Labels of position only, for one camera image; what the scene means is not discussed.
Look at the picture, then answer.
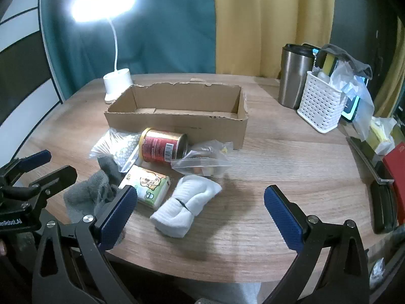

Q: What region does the cardboard box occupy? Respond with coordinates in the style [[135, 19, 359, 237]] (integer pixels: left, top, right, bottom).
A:
[[105, 82, 249, 150]]

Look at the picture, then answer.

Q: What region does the black case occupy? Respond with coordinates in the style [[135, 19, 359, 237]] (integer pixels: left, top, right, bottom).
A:
[[370, 180, 397, 235]]

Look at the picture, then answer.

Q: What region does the white desk lamp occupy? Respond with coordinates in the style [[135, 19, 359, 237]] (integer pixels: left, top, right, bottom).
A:
[[70, 0, 138, 104]]

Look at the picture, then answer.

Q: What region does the stainless steel tumbler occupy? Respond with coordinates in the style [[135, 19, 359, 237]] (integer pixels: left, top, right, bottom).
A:
[[278, 43, 317, 110]]

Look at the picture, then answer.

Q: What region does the grey cloth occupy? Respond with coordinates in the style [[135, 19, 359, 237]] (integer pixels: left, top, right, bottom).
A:
[[319, 44, 374, 80]]

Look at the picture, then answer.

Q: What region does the clear zip bag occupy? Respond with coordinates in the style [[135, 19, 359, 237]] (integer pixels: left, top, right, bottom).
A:
[[171, 140, 234, 178]]

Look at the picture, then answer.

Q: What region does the yellow sponge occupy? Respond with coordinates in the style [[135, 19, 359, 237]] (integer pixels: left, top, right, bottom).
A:
[[321, 52, 340, 73]]

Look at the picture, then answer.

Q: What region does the crumpled clear plastic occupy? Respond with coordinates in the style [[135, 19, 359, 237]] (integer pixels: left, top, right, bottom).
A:
[[369, 258, 385, 289]]

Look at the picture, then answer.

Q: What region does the tablet with teal case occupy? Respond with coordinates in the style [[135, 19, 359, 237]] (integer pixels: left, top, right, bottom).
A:
[[302, 43, 371, 123]]

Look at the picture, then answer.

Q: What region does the teal curtain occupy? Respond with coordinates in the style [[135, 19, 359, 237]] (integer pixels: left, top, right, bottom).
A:
[[39, 0, 219, 100]]

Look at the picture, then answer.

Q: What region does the black tray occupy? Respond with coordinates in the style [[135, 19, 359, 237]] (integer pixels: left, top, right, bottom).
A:
[[346, 136, 394, 184]]

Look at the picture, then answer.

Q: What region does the red box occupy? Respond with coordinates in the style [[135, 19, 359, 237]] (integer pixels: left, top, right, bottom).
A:
[[382, 146, 405, 225]]

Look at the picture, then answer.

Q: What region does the bag of cotton swabs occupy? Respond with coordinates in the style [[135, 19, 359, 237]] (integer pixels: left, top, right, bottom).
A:
[[89, 129, 143, 174]]

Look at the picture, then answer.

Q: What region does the yellow packet in plastic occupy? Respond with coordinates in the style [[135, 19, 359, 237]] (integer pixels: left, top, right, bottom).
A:
[[361, 117, 397, 154]]

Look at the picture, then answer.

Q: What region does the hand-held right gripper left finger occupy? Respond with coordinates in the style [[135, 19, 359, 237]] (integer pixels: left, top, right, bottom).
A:
[[32, 184, 139, 304]]

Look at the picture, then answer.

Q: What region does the yellow curtain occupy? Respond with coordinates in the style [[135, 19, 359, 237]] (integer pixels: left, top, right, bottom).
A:
[[212, 0, 336, 80]]

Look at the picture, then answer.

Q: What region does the grey sock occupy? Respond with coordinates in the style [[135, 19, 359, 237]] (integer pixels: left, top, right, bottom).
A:
[[63, 156, 133, 229]]

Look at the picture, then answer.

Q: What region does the white perforated plastic basket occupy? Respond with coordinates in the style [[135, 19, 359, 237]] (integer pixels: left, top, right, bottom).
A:
[[297, 71, 345, 134]]

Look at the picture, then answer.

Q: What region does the clear plastic bag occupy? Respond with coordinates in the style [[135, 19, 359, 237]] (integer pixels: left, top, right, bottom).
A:
[[329, 60, 375, 141]]

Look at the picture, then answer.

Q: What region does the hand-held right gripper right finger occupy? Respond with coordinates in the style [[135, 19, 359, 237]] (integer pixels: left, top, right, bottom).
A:
[[264, 184, 371, 304]]

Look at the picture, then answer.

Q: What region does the cartoon print tissue pack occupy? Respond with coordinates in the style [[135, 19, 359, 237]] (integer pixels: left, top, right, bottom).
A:
[[119, 165, 174, 210]]

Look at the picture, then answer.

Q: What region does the red metal can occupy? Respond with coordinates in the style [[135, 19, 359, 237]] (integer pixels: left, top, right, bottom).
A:
[[139, 128, 189, 163]]

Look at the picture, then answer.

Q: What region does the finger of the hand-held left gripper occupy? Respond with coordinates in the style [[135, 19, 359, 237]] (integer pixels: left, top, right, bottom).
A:
[[31, 165, 78, 197], [0, 150, 52, 178]]

